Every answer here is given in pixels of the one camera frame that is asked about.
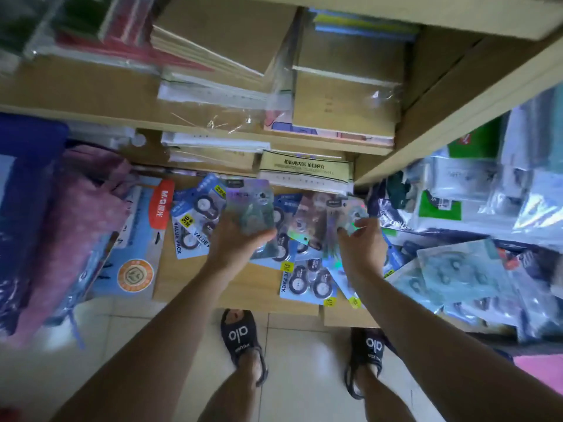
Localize person's right hand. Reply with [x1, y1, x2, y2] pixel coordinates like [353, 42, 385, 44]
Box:
[336, 217, 389, 283]

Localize person's left hand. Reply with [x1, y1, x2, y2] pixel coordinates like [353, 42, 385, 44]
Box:
[206, 213, 278, 283]

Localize holographic correction tape packet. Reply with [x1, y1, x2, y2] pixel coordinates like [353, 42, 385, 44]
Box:
[323, 195, 371, 262]
[225, 179, 279, 261]

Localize person's left forearm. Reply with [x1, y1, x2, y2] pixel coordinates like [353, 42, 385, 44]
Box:
[50, 260, 235, 422]

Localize person's right forearm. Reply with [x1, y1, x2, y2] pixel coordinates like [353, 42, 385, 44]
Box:
[347, 267, 563, 422]

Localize pile of blue tape packets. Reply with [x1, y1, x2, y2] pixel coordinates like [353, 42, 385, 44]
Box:
[171, 173, 406, 310]

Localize paper pack with beige label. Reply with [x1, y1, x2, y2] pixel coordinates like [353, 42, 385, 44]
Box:
[257, 149, 355, 196]

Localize pale teal tape packet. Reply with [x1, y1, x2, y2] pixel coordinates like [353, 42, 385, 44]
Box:
[416, 239, 516, 304]
[387, 258, 442, 313]

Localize black left sandal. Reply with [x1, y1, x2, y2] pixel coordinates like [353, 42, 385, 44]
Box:
[220, 308, 269, 388]

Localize black sandal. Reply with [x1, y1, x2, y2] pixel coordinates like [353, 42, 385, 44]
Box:
[344, 327, 389, 401]
[220, 308, 269, 388]

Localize green label packet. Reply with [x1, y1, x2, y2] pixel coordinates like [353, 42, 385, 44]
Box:
[418, 190, 462, 221]
[446, 118, 505, 161]

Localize stack of white paper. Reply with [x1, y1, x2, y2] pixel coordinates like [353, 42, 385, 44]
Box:
[160, 131, 272, 173]

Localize pink and blue book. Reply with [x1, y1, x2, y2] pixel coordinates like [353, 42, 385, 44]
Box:
[264, 110, 395, 148]

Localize black right sandal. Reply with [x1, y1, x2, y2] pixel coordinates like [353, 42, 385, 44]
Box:
[344, 327, 389, 401]

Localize large blue packet red tab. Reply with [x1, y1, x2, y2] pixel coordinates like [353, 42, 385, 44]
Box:
[90, 179, 176, 299]

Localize clear wrapped white paper pack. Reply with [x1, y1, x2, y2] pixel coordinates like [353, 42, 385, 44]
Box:
[157, 70, 294, 112]

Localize wrapped brown notebook pack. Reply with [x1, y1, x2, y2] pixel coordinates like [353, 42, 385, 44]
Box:
[291, 26, 406, 137]

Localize person's left leg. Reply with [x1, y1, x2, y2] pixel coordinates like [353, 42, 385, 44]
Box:
[198, 347, 264, 422]

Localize person's leg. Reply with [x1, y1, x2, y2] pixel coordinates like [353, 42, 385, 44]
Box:
[354, 364, 417, 422]
[198, 347, 264, 422]

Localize pile of clear plastic packets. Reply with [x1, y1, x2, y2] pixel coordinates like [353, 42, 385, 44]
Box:
[367, 83, 563, 344]

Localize person's right leg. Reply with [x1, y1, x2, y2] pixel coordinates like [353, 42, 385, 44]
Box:
[354, 364, 417, 422]

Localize pink fabric bag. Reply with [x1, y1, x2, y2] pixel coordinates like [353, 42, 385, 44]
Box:
[0, 145, 138, 348]

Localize wooden shelf unit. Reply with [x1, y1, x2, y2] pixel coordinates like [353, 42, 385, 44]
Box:
[0, 0, 563, 330]

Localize stack of brown notebooks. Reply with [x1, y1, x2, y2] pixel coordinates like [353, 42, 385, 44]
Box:
[151, 0, 298, 90]

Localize colourful plastic folders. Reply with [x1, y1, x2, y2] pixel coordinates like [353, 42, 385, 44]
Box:
[309, 8, 419, 42]

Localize pink sheet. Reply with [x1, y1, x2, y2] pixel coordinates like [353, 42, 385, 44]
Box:
[512, 353, 563, 396]

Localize stack of red books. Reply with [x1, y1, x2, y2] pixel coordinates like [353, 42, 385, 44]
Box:
[26, 0, 213, 73]

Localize dark blue bag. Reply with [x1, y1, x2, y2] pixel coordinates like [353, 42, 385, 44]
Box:
[0, 112, 69, 339]

